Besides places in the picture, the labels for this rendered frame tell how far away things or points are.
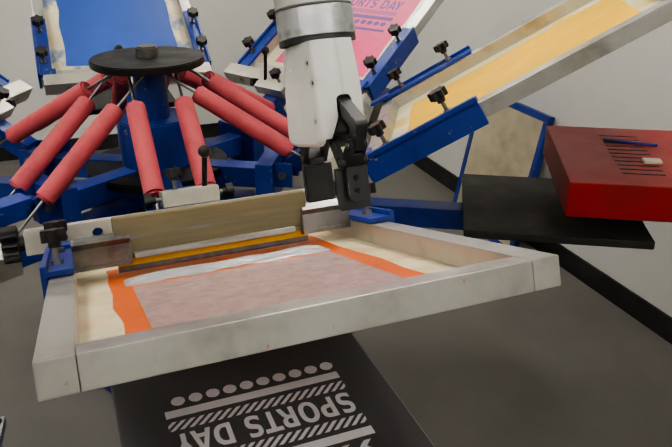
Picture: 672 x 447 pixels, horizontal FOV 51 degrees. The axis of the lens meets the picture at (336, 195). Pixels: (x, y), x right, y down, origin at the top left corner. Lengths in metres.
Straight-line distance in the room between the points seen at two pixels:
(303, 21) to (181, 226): 0.71
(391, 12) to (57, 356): 2.16
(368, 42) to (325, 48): 1.93
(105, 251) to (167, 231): 0.11
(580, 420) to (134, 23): 2.23
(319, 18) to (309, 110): 0.08
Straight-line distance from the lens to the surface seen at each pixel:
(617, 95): 3.33
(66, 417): 2.85
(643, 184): 1.81
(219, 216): 1.32
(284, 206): 1.35
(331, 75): 0.66
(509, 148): 3.86
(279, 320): 0.74
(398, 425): 1.19
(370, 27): 2.66
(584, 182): 1.77
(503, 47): 2.15
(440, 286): 0.81
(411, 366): 2.93
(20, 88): 2.55
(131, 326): 0.94
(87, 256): 1.29
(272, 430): 1.18
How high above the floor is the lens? 1.72
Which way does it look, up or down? 23 degrees down
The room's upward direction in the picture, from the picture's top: straight up
